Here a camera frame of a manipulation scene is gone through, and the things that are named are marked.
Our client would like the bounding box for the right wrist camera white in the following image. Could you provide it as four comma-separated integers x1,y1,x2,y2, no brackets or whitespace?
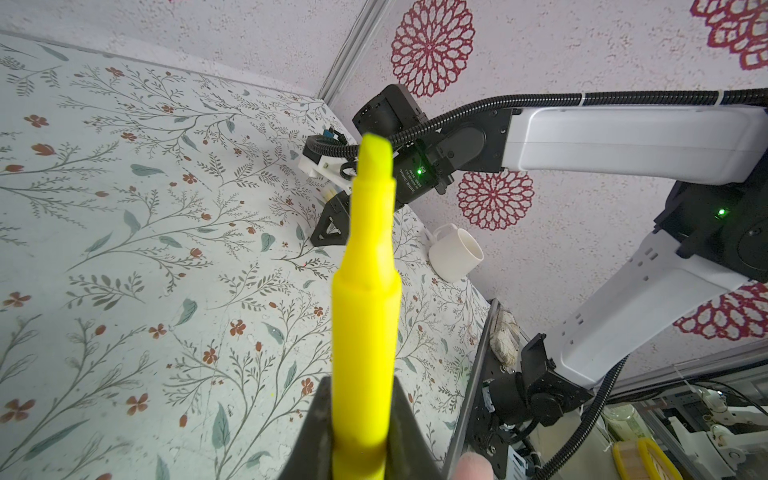
298,127,357,189

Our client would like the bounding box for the crumpled white cloth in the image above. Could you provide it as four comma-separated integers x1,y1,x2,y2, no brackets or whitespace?
489,309,523,373

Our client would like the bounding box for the pink pig plush toy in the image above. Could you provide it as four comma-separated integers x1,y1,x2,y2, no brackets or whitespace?
451,452,494,480

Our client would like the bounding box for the white cup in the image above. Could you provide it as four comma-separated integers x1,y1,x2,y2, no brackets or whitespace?
426,223,484,283

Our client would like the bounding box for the yellow tape roll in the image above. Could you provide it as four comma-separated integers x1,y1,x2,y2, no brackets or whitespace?
611,438,683,480

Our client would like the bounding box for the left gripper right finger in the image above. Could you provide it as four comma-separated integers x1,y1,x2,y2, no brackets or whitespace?
386,377,442,480

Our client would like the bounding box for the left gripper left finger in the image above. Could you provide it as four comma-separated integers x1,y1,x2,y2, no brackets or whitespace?
278,377,333,480

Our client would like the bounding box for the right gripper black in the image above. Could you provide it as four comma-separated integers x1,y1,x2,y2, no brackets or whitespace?
310,191,350,246

